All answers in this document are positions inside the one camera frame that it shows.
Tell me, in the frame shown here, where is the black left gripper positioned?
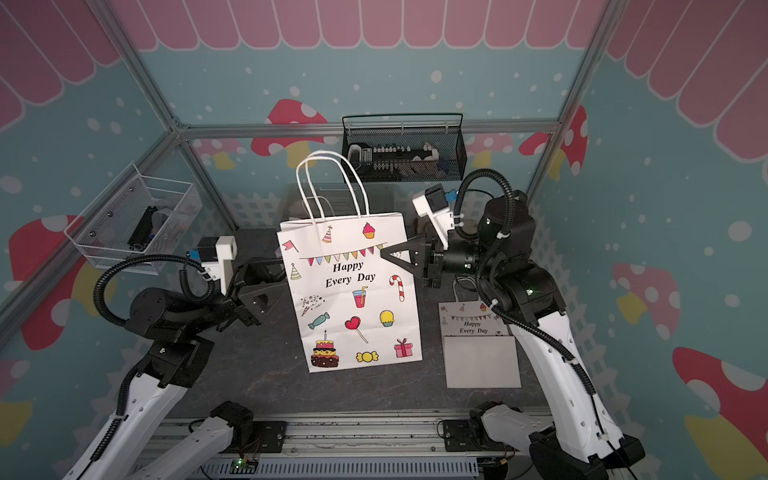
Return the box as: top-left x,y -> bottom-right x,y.
183,258 -> 299,336

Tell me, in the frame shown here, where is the white paper gift bag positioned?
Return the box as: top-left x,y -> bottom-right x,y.
438,280 -> 522,389

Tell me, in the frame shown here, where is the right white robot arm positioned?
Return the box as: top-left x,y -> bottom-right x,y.
380,169 -> 646,479

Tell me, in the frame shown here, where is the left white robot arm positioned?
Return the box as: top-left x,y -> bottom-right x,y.
64,254 -> 286,479

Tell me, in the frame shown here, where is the clear plastic storage box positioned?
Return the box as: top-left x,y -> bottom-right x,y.
278,183 -> 397,230

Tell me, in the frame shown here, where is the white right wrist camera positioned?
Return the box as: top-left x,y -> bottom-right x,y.
412,184 -> 455,249

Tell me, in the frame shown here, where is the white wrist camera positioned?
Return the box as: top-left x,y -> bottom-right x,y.
189,236 -> 238,296
412,184 -> 455,249

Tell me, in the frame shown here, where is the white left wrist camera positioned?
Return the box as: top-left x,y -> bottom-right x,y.
189,236 -> 238,296

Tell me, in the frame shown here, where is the black wire mesh wall basket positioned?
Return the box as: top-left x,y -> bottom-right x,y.
341,113 -> 467,183

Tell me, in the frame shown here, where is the white wire wall basket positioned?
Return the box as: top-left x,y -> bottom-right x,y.
64,165 -> 202,270

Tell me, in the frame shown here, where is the metal base rail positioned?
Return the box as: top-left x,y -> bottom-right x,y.
161,410 -> 607,480

